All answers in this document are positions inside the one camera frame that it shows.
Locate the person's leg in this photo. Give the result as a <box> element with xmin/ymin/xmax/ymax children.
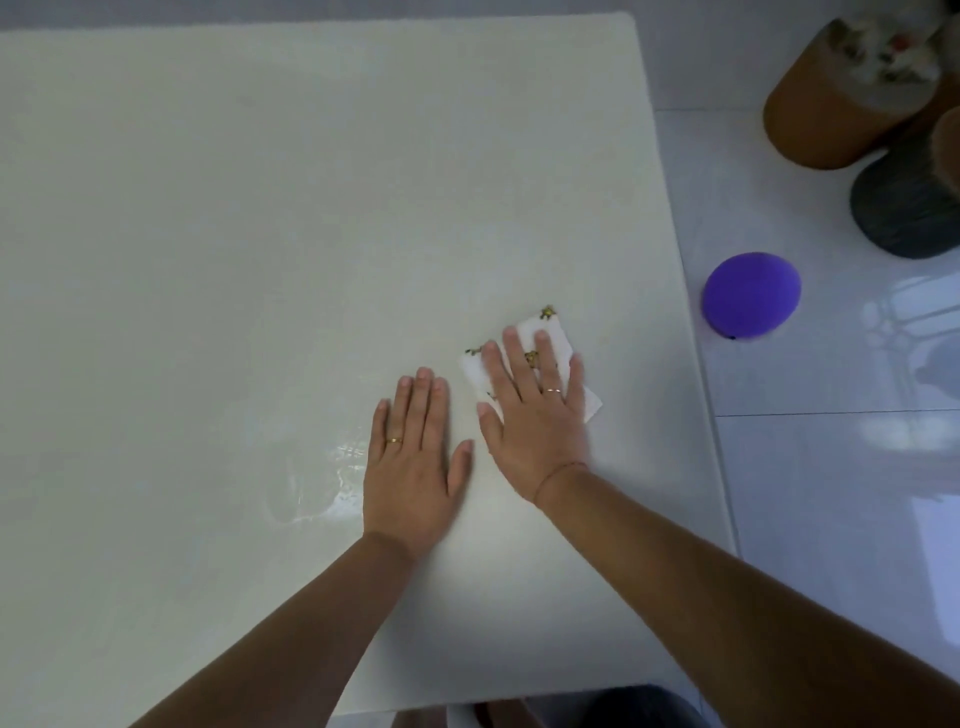
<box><xmin>389</xmin><ymin>704</ymin><xmax>451</xmax><ymax>728</ymax></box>
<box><xmin>472</xmin><ymin>697</ymin><xmax>545</xmax><ymax>728</ymax></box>

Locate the person's left leg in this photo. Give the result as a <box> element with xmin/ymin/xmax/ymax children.
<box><xmin>389</xmin><ymin>704</ymin><xmax>451</xmax><ymax>728</ymax></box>

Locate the white table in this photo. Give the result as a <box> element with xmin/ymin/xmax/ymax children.
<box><xmin>0</xmin><ymin>11</ymin><xmax>740</xmax><ymax>718</ymax></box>

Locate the person's left forearm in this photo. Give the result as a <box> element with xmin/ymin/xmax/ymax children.
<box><xmin>131</xmin><ymin>532</ymin><xmax>418</xmax><ymax>728</ymax></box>

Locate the person's right forearm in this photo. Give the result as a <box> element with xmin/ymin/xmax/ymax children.
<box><xmin>536</xmin><ymin>464</ymin><xmax>960</xmax><ymax>728</ymax></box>

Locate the dark ribbed stool orange top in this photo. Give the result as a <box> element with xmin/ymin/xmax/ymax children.
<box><xmin>849</xmin><ymin>104</ymin><xmax>960</xmax><ymax>260</ymax></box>

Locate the person's right leg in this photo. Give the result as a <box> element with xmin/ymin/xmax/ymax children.
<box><xmin>472</xmin><ymin>697</ymin><xmax>545</xmax><ymax>728</ymax></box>

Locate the purple rounded object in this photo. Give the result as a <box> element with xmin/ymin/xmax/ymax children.
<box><xmin>701</xmin><ymin>251</ymin><xmax>804</xmax><ymax>343</ymax></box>

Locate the person's left hand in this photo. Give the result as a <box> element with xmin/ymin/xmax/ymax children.
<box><xmin>362</xmin><ymin>366</ymin><xmax>475</xmax><ymax>562</ymax></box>

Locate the white patterned cleaning cloth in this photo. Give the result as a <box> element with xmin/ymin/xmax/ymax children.
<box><xmin>458</xmin><ymin>305</ymin><xmax>604</xmax><ymax>425</ymax></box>

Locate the person's right hand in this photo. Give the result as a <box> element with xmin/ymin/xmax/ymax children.
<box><xmin>476</xmin><ymin>326</ymin><xmax>592</xmax><ymax>511</ymax></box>

